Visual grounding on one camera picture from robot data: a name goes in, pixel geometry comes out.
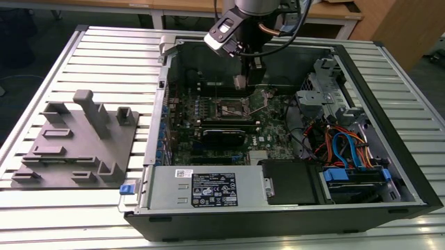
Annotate silver CPU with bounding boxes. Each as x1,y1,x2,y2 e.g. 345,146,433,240
233,74,247,91

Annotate green motherboard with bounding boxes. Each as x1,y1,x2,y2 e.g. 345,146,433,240
163,83,304,167

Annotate green RAM stick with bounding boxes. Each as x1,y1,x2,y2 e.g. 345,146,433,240
202,124,258,131

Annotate graphics card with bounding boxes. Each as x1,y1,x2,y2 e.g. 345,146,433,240
202,129,246,148

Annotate silver power supply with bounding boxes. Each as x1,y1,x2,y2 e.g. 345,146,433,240
138,165,270,211

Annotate CPU socket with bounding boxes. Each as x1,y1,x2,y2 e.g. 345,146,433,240
215,97,252,121

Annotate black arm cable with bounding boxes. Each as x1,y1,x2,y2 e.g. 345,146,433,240
239,0,314,57

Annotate wire locking lever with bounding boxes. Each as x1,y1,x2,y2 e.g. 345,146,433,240
221,108,252,116

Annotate black plastic shroud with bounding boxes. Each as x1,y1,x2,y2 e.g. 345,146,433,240
262,158,326,206

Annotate grey parts rack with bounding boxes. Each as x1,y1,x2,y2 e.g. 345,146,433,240
10,89,141,189

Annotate red yellow power wires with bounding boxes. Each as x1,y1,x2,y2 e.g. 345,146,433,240
302,124,374,169

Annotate blue data wire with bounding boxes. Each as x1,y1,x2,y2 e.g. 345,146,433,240
332,132,365,171

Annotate wooden cabinet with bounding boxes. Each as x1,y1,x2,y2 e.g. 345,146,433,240
350,0,445,72

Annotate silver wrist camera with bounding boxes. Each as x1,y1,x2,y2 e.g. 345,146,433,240
203,9,252,57

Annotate metal drive cage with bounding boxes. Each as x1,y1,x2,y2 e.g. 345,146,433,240
296,58,366,126

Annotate hard disk in blue carrier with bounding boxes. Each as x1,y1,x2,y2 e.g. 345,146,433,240
321,166,390,204

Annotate grey plastic bracket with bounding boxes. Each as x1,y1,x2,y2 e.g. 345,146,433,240
158,35,179,63

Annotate black PC case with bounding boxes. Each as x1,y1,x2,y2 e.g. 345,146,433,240
118,35,444,243

